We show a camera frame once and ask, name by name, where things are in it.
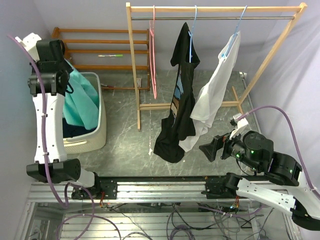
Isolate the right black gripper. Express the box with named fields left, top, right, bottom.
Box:
left=199, top=125, right=262, bottom=171

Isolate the black t shirt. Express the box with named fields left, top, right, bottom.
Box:
left=153, top=22, right=200, bottom=164

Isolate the teal t shirt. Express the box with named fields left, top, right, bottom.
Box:
left=63, top=66, right=99, bottom=131

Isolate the pink wire hanger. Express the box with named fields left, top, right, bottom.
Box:
left=149, top=6, right=157, bottom=99

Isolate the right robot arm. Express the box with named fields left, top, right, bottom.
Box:
left=199, top=130, right=320, bottom=231

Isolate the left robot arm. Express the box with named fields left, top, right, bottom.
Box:
left=12, top=33, right=102, bottom=200

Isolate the white t shirt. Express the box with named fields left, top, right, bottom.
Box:
left=179, top=31, right=241, bottom=152

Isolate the brown wooden shoe rack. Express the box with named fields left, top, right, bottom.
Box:
left=51, top=27, right=151, bottom=91

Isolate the green white pen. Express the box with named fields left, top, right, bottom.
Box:
left=97, top=54, right=123, bottom=58

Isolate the dark blue garment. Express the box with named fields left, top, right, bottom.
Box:
left=62, top=118, right=96, bottom=138

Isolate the cream plastic laundry basket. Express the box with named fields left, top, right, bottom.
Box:
left=63, top=72, right=107, bottom=154

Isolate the wooden clothes rack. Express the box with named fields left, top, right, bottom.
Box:
left=126, top=2, right=308, bottom=131

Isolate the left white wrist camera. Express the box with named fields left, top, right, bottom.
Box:
left=15, top=32, right=42, bottom=62

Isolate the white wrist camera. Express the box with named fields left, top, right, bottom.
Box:
left=15, top=32, right=42, bottom=62
left=229, top=113, right=249, bottom=140

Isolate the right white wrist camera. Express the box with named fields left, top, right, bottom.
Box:
left=229, top=113, right=249, bottom=140

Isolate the light blue wire hanger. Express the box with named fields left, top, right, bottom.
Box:
left=221, top=5, right=248, bottom=58

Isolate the aluminium rail base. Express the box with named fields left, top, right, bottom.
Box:
left=27, top=176, right=286, bottom=203

